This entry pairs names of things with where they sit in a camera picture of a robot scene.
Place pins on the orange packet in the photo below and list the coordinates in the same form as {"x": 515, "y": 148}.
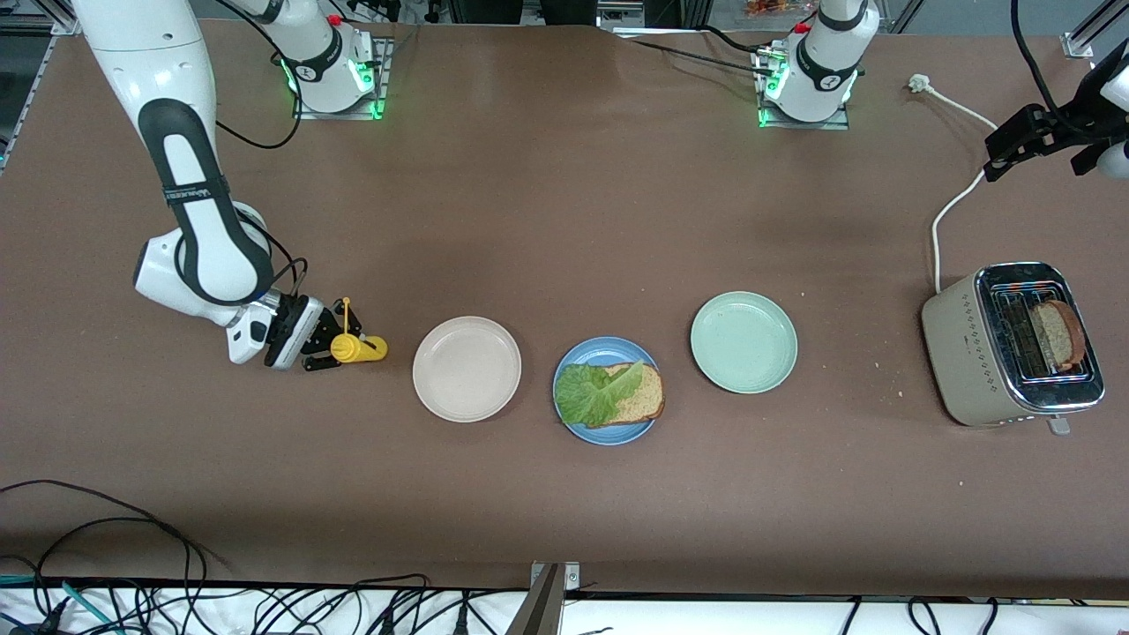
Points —
{"x": 767, "y": 9}

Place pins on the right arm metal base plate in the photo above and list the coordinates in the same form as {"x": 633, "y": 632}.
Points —
{"x": 385, "y": 70}

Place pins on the yellow squeeze bottle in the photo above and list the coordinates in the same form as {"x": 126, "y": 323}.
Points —
{"x": 366, "y": 348}

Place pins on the light green plate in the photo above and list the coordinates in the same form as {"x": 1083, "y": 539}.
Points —
{"x": 743, "y": 342}

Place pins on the grey metal bracket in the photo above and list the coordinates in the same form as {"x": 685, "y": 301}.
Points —
{"x": 542, "y": 608}

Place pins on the beige plate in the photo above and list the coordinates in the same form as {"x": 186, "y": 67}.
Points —
{"x": 467, "y": 369}

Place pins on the aluminium frame profile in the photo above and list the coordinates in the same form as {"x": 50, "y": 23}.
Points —
{"x": 1080, "y": 44}
{"x": 69, "y": 22}

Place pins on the white lower shelf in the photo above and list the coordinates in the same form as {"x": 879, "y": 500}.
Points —
{"x": 706, "y": 620}

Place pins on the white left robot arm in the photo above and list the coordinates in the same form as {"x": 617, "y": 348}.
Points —
{"x": 825, "y": 62}

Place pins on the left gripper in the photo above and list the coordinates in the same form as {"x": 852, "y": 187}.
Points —
{"x": 1051, "y": 124}

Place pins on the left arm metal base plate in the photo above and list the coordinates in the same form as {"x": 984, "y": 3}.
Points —
{"x": 803, "y": 126}

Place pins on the brown bread slice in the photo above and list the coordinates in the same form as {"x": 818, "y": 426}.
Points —
{"x": 1057, "y": 333}
{"x": 639, "y": 401}

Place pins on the green lettuce leaf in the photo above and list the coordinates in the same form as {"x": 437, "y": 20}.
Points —
{"x": 586, "y": 392}

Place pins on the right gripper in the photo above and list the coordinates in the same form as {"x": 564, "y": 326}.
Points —
{"x": 323, "y": 331}

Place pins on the beige chrome toaster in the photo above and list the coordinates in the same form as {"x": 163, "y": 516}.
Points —
{"x": 961, "y": 353}

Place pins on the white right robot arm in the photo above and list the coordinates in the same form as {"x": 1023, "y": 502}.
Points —
{"x": 190, "y": 176}

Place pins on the blue plate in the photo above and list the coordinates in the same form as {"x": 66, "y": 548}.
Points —
{"x": 582, "y": 353}

